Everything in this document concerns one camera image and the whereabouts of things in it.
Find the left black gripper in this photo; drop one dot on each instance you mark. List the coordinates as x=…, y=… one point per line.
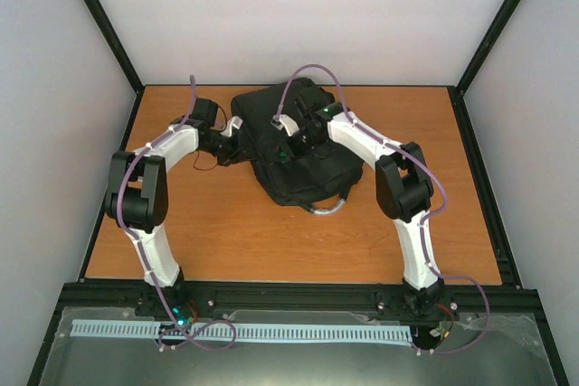
x=238, y=155

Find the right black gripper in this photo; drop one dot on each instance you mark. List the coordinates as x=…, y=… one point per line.
x=291, y=150

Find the black student bag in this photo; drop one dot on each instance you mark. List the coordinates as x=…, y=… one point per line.
x=318, y=182

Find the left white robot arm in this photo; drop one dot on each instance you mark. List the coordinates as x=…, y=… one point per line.
x=137, y=193

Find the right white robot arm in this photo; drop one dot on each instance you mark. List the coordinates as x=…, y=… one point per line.
x=403, y=188

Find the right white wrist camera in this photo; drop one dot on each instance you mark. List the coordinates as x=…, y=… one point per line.
x=285, y=124

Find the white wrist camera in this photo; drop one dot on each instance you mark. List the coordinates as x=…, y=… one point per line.
x=285, y=124
x=232, y=126

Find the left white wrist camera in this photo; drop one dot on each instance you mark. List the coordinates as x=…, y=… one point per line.
x=232, y=126

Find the right black corner post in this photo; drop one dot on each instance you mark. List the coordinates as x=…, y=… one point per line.
x=490, y=37

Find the black corner post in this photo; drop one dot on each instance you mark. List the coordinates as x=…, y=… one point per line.
x=101, y=19
x=490, y=37

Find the black aluminium frame rail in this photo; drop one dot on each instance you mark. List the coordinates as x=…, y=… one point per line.
x=214, y=298

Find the light blue cable duct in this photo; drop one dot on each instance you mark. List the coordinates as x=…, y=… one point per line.
x=246, y=333

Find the left black corner post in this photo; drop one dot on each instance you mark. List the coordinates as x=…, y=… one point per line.
x=101, y=19

